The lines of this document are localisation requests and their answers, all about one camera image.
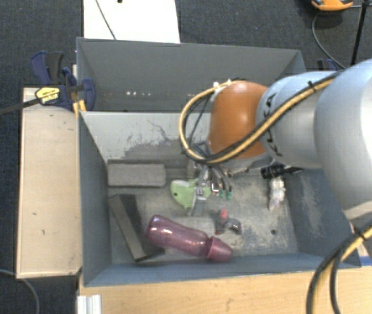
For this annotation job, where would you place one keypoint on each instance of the grey and red small tool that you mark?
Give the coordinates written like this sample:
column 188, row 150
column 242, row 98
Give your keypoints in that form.
column 222, row 221

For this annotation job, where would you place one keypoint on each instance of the black flat block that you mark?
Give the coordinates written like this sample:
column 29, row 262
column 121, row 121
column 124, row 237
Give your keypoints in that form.
column 130, row 221

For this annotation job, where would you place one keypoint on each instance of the light green plastic toy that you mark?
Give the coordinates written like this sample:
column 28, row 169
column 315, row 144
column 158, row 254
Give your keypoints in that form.
column 183, row 192

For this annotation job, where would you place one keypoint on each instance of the black cylinder on white bracket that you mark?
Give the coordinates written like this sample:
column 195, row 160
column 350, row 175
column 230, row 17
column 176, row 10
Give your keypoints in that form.
column 272, row 171

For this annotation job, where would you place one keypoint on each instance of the grey metal bin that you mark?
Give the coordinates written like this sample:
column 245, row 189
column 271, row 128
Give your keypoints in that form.
column 159, row 77

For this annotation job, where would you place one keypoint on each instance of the pale wood board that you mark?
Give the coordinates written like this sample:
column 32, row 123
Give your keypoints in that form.
column 48, row 188

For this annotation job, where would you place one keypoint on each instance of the purple plastic bottle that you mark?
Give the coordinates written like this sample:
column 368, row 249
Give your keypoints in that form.
column 179, row 237

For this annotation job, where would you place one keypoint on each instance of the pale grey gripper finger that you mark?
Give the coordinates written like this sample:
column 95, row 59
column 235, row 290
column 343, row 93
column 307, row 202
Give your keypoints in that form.
column 199, row 204

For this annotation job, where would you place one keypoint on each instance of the grey flat block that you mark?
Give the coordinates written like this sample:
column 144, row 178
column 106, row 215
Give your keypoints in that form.
column 136, row 174

